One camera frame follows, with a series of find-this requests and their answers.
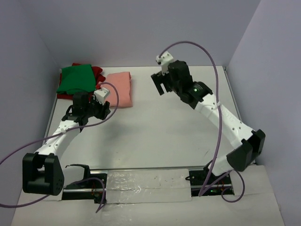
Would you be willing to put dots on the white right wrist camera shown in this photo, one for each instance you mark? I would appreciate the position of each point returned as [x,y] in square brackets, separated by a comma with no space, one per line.
[164,60]

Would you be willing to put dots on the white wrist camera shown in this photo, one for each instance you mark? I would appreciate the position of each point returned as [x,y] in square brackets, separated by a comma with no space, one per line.
[164,60]
[101,95]

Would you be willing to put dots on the silver tape patch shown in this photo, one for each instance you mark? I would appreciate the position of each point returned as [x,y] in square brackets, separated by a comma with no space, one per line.
[147,186]

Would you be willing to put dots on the pink t shirt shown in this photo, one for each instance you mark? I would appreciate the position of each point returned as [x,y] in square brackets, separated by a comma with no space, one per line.
[123,84]

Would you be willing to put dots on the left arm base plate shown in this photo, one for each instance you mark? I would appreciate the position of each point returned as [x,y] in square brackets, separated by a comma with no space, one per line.
[88,190]

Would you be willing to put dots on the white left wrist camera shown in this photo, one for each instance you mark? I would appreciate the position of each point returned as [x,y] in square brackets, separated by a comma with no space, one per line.
[101,95]

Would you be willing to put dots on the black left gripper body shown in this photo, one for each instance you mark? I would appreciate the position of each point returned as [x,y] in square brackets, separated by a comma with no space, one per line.
[96,109]

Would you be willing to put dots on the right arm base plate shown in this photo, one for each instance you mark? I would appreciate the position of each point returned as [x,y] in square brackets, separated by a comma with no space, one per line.
[197,178]

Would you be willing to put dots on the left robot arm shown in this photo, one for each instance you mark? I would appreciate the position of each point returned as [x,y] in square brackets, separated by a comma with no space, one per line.
[42,170]

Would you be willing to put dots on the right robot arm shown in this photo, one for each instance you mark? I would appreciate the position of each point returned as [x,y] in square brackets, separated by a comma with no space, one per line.
[247,143]

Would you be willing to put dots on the green folded t shirt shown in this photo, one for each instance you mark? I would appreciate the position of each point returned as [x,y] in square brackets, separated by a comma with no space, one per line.
[79,78]

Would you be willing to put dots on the red folded t shirt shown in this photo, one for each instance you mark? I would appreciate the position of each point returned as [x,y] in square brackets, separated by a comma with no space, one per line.
[98,78]

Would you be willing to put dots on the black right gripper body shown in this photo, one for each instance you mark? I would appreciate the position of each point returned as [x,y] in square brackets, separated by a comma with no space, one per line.
[170,84]

